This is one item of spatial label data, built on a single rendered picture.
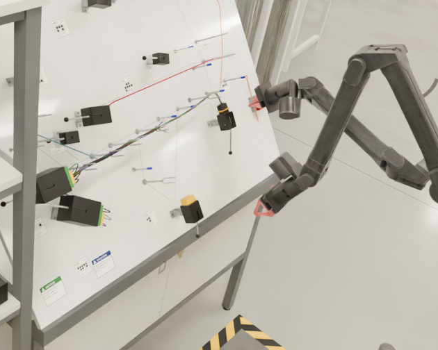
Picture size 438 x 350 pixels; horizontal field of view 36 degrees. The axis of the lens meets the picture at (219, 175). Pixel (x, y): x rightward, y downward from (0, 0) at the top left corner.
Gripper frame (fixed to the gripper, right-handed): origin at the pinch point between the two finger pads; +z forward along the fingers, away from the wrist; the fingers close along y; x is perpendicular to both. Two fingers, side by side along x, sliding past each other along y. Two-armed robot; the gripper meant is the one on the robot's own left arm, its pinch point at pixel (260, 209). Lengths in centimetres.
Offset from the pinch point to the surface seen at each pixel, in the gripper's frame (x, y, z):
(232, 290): 30, -47, 87
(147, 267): -8.3, 26.9, 28.1
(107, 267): -16, 40, 25
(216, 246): 5, -21, 48
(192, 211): -12.7, 11.1, 12.7
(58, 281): -22, 56, 24
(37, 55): -56, 73, -46
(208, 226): -4.6, -3.6, 27.1
